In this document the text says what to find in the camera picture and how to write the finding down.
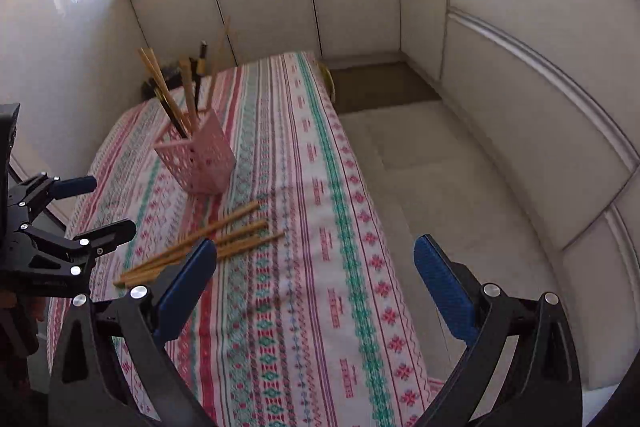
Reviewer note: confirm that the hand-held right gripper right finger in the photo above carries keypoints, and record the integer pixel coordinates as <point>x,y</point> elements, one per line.
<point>442,287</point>

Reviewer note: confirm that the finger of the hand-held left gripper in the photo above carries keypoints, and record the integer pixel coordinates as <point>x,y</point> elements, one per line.
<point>75,187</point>
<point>110,237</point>

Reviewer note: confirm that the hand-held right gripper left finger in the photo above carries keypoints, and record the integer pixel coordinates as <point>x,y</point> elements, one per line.
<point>185,287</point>

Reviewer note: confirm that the pile of wooden chopsticks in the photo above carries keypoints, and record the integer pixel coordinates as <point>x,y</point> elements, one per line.
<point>240,212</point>

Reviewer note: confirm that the black chopstick with gold band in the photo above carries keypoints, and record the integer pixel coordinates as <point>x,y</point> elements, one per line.
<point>172,117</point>
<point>202,57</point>

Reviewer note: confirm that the pink perforated chopstick holder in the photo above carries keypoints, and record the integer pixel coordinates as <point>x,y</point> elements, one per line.
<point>205,162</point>

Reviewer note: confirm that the tan bamboo chopstick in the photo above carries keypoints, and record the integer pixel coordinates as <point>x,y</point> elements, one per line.
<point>189,92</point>
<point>155,74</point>
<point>161,72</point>

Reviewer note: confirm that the person's left hand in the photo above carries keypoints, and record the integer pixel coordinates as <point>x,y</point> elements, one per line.
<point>37,308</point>

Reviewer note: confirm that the patterned striped tablecloth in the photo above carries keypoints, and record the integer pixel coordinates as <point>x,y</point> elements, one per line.
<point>300,257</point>

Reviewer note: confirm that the dark trash bin with bag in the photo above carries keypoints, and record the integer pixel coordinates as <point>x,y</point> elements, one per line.
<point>150,87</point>

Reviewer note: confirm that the brown floor mat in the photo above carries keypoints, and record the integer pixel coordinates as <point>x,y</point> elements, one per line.
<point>375,87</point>

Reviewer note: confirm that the yellow stool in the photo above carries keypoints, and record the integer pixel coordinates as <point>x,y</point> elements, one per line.
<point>328,79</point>

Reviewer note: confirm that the white kitchen cabinet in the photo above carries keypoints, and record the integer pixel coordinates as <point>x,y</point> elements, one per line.
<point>500,7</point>

